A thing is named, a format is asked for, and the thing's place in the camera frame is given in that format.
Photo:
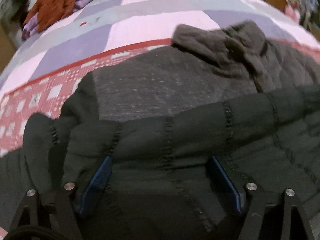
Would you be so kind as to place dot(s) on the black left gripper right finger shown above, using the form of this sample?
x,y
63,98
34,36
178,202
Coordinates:
x,y
254,213

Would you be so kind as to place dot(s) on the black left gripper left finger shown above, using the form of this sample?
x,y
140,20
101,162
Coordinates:
x,y
53,215

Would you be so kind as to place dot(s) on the pink purple patchwork bedsheet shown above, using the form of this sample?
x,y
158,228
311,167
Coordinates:
x,y
109,24

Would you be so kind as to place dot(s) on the pile of colourful clutter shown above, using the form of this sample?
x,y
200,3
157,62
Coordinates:
x,y
304,12

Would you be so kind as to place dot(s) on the black and grey quilted jacket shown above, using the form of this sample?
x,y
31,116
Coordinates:
x,y
232,93

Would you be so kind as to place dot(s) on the red white checkered blanket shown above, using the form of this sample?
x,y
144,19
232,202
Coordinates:
x,y
31,109

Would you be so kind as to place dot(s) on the orange red garment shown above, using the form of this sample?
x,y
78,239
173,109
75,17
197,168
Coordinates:
x,y
45,13

